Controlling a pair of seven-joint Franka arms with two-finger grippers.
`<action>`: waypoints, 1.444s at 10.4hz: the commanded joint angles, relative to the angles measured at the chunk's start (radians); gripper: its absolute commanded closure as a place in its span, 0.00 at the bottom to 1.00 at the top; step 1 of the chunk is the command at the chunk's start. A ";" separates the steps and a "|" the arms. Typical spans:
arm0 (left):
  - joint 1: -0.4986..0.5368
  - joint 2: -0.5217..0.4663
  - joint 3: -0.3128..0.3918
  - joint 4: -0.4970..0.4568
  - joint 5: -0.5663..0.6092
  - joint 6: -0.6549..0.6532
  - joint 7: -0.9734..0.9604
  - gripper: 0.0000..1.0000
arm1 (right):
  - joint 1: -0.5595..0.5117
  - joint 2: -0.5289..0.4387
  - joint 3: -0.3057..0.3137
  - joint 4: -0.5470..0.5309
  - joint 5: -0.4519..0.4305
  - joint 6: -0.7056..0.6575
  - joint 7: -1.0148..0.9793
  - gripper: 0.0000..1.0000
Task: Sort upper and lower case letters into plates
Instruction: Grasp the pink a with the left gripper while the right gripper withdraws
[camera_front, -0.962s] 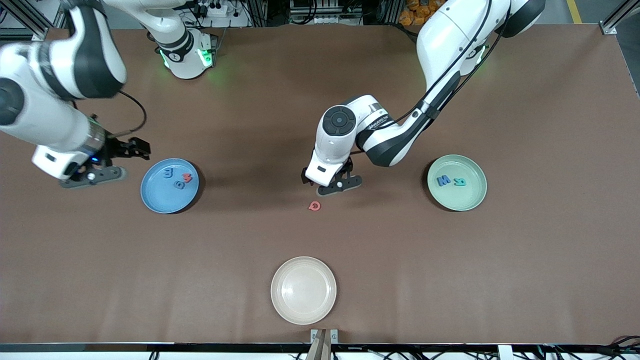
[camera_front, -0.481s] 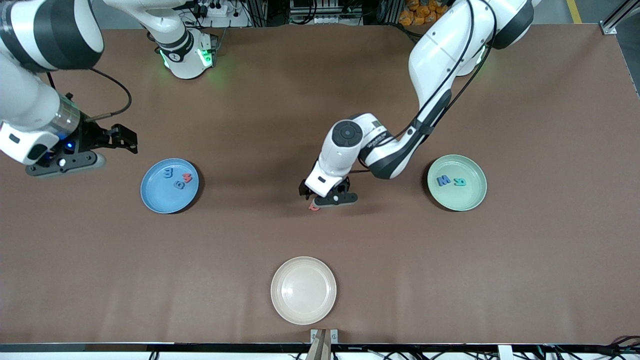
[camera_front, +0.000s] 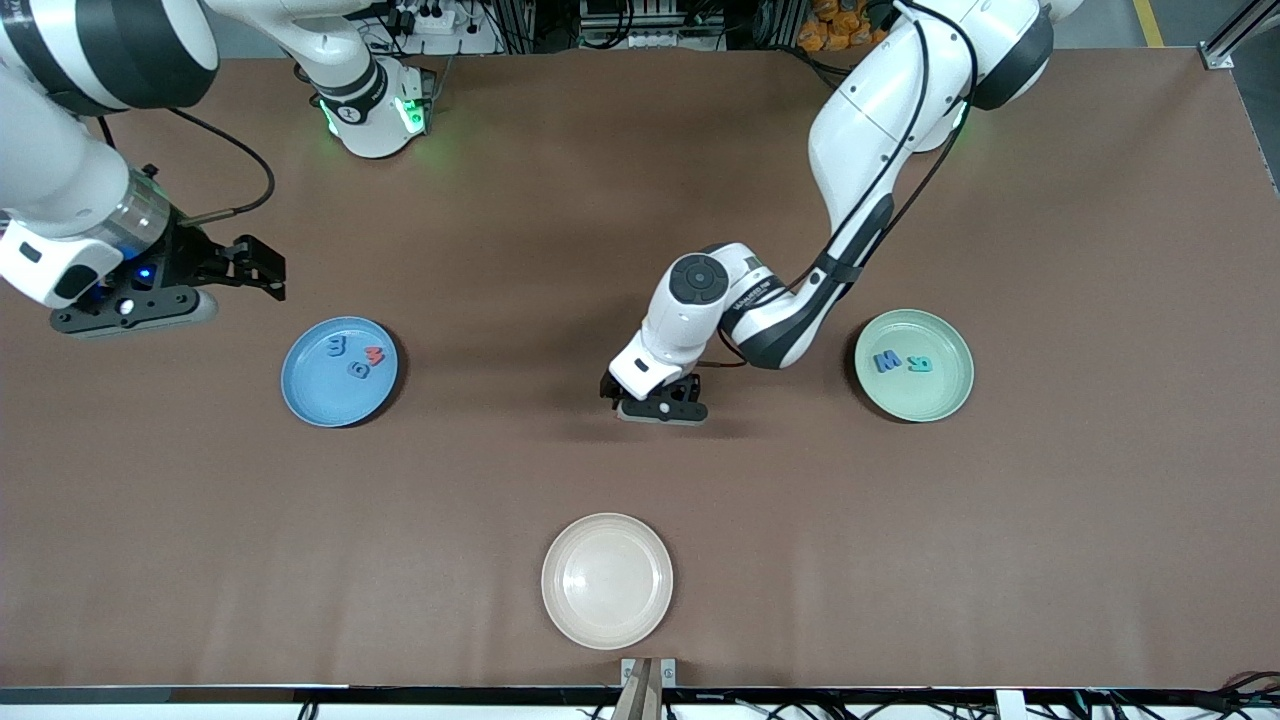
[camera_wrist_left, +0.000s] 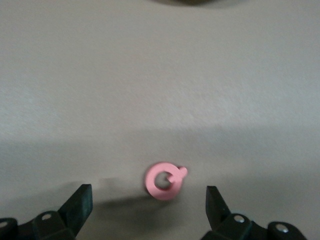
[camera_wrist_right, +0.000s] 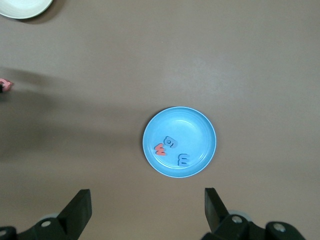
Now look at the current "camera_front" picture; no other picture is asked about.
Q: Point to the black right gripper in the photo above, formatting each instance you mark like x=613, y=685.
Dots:
x=192, y=258

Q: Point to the blue foam letter E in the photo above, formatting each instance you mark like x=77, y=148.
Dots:
x=341, y=347

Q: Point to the blue foam letter g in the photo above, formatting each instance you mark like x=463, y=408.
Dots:
x=352, y=371

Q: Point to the red foam letter m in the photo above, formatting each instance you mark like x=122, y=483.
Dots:
x=375, y=356

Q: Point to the blue foam letter W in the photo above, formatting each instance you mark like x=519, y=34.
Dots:
x=888, y=363

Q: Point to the teal foam letter R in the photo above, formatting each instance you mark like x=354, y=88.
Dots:
x=920, y=365

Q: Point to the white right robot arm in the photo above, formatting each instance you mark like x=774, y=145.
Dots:
x=60, y=170

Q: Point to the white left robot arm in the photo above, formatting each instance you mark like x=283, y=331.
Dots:
x=870, y=120

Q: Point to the blue plate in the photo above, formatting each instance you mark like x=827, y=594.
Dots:
x=330, y=395

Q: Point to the beige plate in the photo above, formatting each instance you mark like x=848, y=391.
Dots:
x=607, y=580

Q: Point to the pale green plate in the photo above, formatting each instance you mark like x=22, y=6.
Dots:
x=915, y=395

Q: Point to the brown table cover sheet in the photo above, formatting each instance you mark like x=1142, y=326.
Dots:
x=250, y=550

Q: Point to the white power strip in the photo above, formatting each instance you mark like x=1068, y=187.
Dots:
x=430, y=22

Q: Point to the grey equipment rack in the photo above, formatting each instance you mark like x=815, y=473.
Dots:
x=650, y=25

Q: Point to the orange bag pile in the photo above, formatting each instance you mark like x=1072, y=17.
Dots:
x=825, y=35

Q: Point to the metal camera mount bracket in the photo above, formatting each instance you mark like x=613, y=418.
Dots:
x=640, y=695

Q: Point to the black table edge rail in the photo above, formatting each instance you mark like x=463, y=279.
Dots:
x=450, y=695

